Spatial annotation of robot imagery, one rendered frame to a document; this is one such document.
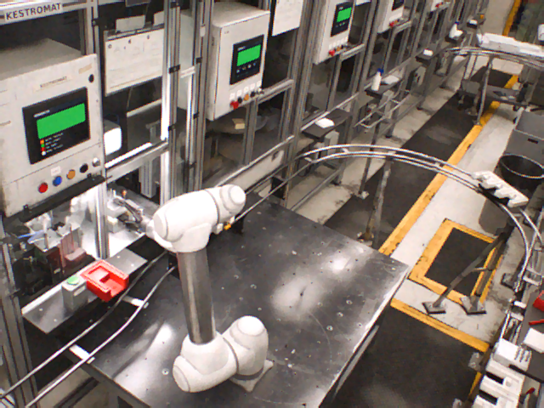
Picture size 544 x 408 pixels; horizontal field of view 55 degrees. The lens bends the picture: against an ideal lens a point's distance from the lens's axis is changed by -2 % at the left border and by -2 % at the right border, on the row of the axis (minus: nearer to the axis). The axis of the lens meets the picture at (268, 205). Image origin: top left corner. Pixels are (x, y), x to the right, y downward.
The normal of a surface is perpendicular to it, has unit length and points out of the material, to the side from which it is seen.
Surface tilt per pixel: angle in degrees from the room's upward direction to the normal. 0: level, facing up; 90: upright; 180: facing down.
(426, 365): 0
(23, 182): 90
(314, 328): 0
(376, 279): 0
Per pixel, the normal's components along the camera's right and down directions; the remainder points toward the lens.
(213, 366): 0.58, 0.21
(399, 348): 0.13, -0.81
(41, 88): 0.84, 0.40
